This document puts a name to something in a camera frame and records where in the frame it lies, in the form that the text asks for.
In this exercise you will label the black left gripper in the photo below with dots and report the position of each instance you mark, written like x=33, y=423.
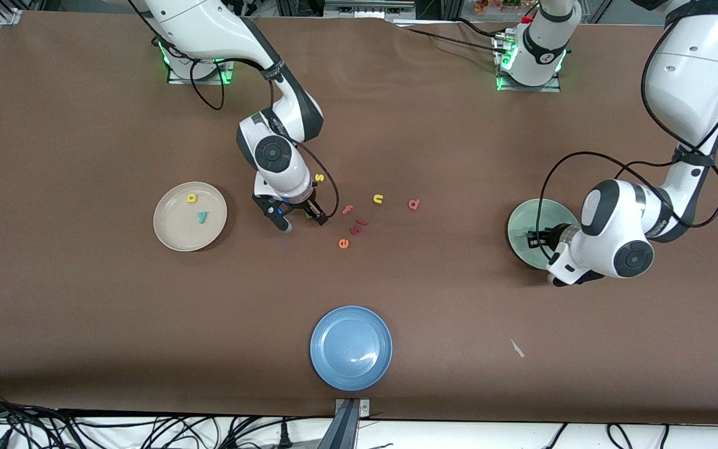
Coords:
x=548, y=239

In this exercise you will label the teal foam letter y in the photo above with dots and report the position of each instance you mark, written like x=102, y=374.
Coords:
x=202, y=217

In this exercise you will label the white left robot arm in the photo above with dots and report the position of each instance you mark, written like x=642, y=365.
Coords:
x=689, y=75

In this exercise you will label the light green plate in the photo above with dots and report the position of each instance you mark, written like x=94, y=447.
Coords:
x=540, y=215

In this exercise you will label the white tape scrap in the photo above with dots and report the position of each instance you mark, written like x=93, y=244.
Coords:
x=516, y=348

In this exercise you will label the blue plate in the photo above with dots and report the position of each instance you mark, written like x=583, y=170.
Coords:
x=351, y=348

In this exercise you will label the beige brown plate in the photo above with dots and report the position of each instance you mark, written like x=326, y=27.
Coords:
x=175, y=231

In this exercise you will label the black power plug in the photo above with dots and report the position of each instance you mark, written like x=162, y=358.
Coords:
x=284, y=436

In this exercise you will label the orange object cluster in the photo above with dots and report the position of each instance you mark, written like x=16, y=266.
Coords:
x=496, y=5

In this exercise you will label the brown table cover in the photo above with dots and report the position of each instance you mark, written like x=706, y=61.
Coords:
x=85, y=312

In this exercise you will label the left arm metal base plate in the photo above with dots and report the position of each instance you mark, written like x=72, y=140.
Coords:
x=552, y=88

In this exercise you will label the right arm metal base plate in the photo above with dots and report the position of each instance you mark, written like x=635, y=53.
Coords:
x=178, y=80

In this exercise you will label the aluminium back frame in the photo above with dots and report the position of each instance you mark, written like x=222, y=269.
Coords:
x=368, y=7

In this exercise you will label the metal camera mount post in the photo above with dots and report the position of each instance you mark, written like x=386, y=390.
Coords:
x=346, y=430

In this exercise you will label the metal corner bracket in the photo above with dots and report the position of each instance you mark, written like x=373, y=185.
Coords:
x=9, y=17

